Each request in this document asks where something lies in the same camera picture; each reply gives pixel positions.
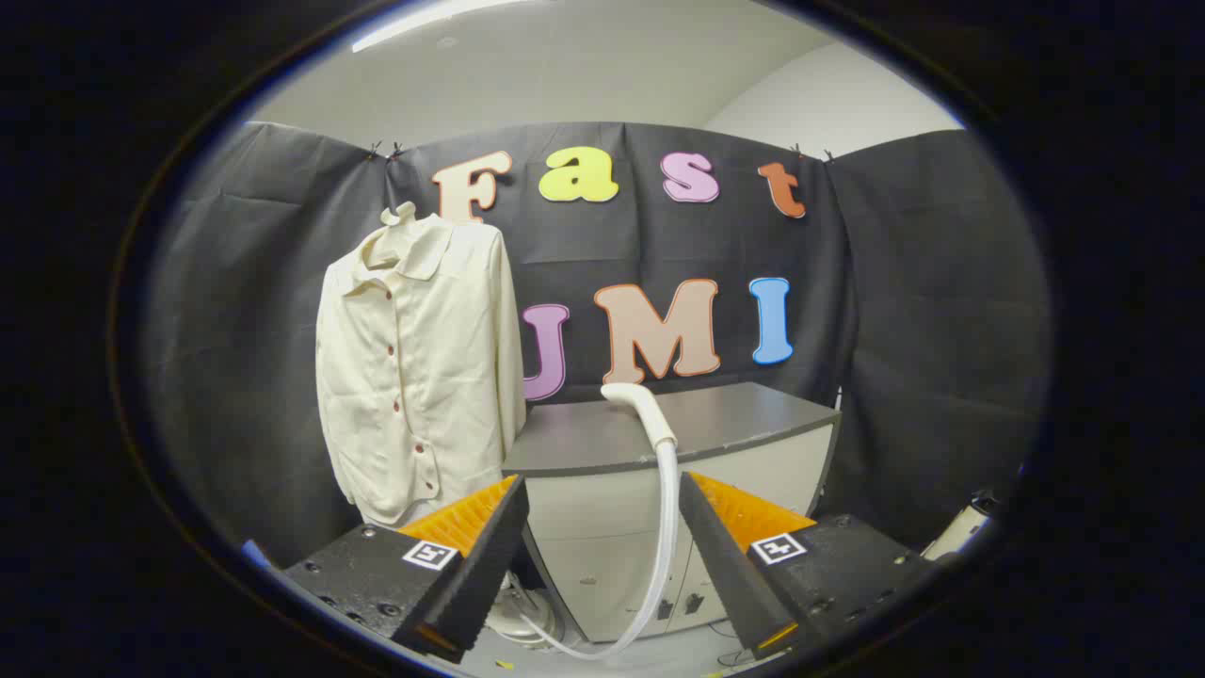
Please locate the white clothes hanger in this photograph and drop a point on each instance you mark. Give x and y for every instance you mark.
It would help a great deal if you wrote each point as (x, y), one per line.
(401, 213)

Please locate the ceiling light strip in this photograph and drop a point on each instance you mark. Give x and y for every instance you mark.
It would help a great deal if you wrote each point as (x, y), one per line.
(424, 21)

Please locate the cream button-up shirt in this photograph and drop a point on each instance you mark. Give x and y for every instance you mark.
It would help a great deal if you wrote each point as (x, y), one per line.
(424, 377)

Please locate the plain white cloth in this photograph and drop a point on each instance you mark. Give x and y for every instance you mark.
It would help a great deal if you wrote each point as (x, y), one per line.
(391, 518)

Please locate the white garment steamer base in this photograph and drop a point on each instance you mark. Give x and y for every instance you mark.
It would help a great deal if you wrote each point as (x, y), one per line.
(518, 617)

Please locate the white garment steamer head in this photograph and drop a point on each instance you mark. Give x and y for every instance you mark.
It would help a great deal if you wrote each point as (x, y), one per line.
(642, 407)

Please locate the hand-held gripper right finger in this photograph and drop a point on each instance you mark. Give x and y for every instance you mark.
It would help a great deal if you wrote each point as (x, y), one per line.
(725, 565)

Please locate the black backdrop cloth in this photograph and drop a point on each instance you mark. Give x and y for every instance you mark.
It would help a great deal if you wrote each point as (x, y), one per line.
(894, 330)

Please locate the grey and white cabinet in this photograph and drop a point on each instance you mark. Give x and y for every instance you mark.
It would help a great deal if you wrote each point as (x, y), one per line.
(602, 508)

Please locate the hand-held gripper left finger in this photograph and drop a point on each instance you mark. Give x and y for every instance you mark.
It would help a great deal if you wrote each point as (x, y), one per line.
(485, 565)

